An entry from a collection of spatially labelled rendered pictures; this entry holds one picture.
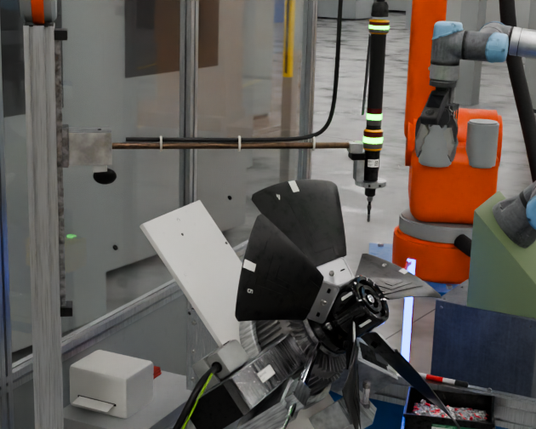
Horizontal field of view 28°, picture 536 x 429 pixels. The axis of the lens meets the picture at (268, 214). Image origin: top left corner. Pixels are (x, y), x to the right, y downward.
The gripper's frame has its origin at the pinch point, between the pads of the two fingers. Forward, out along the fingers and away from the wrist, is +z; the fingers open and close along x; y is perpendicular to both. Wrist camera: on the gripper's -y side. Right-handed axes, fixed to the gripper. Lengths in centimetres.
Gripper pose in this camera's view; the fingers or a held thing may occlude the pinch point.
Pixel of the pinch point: (434, 156)
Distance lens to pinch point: 288.3
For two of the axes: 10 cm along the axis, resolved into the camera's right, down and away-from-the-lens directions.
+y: 4.4, -2.1, 8.7
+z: -0.5, 9.7, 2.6
